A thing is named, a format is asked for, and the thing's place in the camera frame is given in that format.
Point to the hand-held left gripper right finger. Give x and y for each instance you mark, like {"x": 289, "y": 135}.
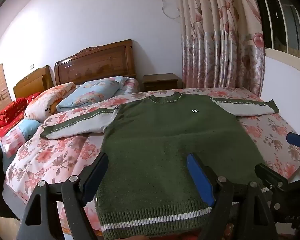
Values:
{"x": 200, "y": 177}

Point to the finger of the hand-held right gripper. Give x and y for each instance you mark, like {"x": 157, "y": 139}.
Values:
{"x": 296, "y": 140}
{"x": 270, "y": 176}

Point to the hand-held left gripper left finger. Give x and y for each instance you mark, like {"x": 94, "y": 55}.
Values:
{"x": 96, "y": 177}

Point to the green and white knit sweater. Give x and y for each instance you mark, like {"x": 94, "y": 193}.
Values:
{"x": 165, "y": 142}

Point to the pink floral bed sheet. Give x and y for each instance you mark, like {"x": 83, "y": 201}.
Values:
{"x": 265, "y": 130}

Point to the blue floral pillow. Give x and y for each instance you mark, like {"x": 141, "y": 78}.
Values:
{"x": 90, "y": 92}

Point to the light blue pink cloth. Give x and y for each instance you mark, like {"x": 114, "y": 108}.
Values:
{"x": 20, "y": 132}

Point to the orange floral pillow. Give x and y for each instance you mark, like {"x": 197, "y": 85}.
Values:
{"x": 47, "y": 102}

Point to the wooden nightstand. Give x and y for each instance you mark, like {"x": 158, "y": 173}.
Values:
{"x": 161, "y": 82}

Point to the red blanket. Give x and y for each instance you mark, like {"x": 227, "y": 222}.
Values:
{"x": 10, "y": 110}

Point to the wide carved wooden headboard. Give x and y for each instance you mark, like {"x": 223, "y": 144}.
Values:
{"x": 95, "y": 65}

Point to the curved wooden headboard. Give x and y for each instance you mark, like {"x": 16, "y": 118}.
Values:
{"x": 33, "y": 82}

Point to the window with white bars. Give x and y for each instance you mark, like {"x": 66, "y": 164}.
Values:
{"x": 282, "y": 20}

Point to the pink floral curtain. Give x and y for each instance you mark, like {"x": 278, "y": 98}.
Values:
{"x": 215, "y": 42}

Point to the white wall socket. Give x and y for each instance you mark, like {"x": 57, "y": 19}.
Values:
{"x": 32, "y": 66}

